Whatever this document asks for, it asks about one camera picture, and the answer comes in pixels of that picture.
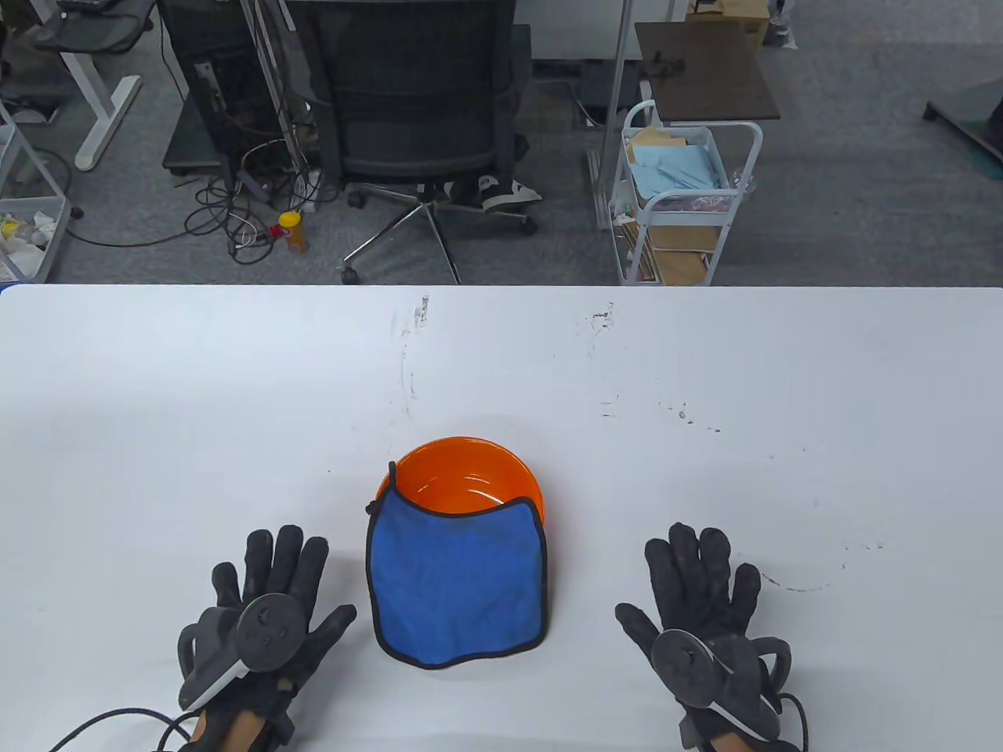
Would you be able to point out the person's left hand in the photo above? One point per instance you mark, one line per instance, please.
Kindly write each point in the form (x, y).
(309, 572)

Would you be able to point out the person's right hand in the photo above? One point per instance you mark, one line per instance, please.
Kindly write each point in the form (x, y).
(697, 587)

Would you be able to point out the blue and grey hand towel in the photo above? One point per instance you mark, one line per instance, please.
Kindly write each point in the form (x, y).
(454, 587)

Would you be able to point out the orange bowl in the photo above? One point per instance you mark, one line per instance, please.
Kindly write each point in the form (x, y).
(462, 478)

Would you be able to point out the person's right forearm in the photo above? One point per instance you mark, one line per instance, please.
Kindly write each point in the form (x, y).
(725, 744)

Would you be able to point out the person's left forearm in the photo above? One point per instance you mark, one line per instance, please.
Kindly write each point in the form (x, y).
(231, 728)

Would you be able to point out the grey left hand controller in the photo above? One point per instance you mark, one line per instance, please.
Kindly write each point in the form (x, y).
(266, 630)

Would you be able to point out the grey hand controller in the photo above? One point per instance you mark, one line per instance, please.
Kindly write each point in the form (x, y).
(266, 630)
(686, 662)

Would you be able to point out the grey right hand controller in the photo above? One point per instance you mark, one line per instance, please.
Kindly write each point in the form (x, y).
(686, 662)

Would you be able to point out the brown cardboard sheets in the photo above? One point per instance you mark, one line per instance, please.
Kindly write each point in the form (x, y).
(682, 262)

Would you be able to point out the yellow capped bottle on floor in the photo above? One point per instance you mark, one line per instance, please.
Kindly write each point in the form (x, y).
(294, 233)

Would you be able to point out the stack of blue papers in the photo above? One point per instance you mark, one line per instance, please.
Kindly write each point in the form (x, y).
(674, 172)

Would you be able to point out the white rolling basket cart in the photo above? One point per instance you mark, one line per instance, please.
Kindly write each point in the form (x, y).
(56, 235)

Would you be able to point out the metal pole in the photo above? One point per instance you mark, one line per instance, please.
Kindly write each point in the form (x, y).
(615, 117)

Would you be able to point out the black mesh office chair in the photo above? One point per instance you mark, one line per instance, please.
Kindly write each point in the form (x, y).
(415, 102)

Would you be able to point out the black computer tower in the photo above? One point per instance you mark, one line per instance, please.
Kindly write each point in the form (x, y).
(227, 94)

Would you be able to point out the white desk leg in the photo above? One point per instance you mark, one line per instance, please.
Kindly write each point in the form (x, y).
(102, 117)

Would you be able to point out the black box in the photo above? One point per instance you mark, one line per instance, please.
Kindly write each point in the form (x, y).
(595, 86)

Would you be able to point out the brown side table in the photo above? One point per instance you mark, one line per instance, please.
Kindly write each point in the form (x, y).
(713, 74)

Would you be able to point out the black stand base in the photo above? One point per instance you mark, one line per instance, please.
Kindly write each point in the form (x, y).
(964, 110)

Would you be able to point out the cardboard box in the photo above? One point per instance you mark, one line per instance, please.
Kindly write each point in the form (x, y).
(744, 12)

